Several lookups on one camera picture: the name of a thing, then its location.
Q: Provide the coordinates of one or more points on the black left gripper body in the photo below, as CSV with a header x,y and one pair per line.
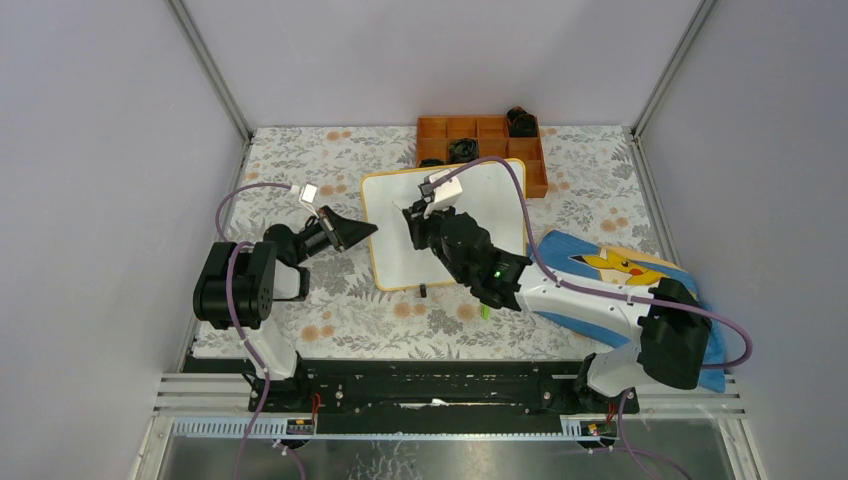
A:
x,y
317,234

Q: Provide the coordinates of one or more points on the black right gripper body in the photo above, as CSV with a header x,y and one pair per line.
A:
x,y
426,232

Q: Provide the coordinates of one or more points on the yellow framed whiteboard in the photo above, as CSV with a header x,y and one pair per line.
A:
x,y
487,212

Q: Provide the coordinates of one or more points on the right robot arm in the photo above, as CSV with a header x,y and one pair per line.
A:
x,y
667,334

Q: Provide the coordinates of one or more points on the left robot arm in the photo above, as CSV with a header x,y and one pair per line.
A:
x,y
239,284

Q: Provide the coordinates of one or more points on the dark rolled sock lower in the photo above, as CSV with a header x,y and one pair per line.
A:
x,y
431,162

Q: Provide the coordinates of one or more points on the dark rolled sock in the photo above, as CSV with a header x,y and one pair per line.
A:
x,y
463,150
521,124
431,162

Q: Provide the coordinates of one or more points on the dark rolled sock middle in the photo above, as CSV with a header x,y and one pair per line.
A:
x,y
463,150

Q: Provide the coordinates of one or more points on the orange wooden compartment tray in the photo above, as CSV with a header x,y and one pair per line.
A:
x,y
433,134

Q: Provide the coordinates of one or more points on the dark rolled sock upper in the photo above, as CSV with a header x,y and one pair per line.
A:
x,y
521,124

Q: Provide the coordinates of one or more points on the blue pikachu cloth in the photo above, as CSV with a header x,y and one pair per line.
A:
x,y
619,269

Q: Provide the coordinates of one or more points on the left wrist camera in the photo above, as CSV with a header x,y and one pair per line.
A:
x,y
306,195

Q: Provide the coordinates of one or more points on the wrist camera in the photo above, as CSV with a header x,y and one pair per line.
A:
x,y
306,195
439,191

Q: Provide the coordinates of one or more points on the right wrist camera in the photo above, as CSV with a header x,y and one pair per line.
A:
x,y
439,191

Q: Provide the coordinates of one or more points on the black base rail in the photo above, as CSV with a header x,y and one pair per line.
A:
x,y
360,397

